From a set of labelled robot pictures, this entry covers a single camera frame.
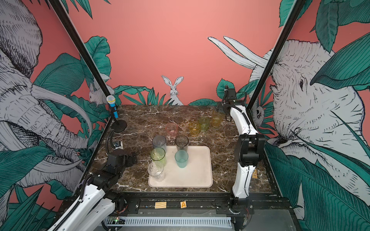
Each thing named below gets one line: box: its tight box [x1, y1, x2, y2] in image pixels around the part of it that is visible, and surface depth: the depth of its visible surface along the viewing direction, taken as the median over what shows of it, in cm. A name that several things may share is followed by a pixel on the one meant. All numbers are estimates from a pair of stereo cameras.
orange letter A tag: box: [180, 200, 187, 209], surface depth 76 cm
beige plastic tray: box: [148, 145, 214, 189], surface depth 88 cm
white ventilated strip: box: [105, 217, 233, 227], surface depth 71 cm
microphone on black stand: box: [105, 95, 128, 134], surface depth 103 cm
